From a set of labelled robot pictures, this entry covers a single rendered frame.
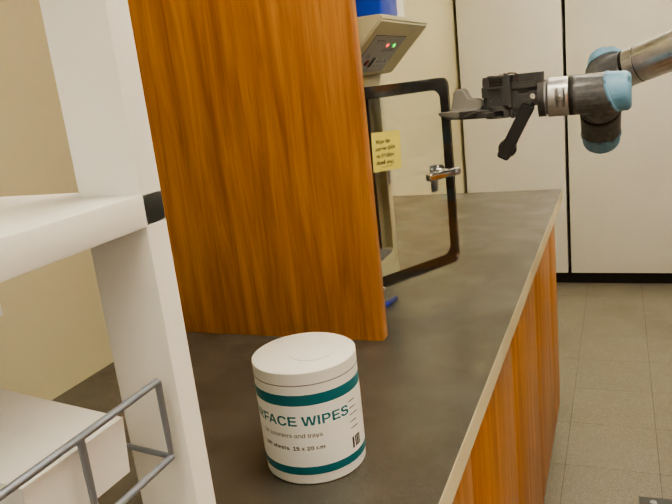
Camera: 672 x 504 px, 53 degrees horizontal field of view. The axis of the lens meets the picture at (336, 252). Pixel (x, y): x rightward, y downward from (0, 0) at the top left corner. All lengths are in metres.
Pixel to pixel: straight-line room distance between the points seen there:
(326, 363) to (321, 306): 0.47
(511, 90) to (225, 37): 0.56
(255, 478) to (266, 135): 0.61
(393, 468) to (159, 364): 0.50
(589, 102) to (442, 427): 0.70
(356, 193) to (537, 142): 3.21
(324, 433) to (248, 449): 0.16
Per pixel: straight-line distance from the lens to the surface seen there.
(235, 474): 0.92
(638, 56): 1.50
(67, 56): 0.42
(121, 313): 0.43
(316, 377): 0.80
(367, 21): 1.24
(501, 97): 1.39
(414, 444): 0.92
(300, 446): 0.84
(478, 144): 4.38
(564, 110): 1.39
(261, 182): 1.25
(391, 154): 1.36
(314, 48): 1.18
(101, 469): 0.40
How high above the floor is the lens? 1.41
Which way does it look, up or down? 14 degrees down
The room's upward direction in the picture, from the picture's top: 7 degrees counter-clockwise
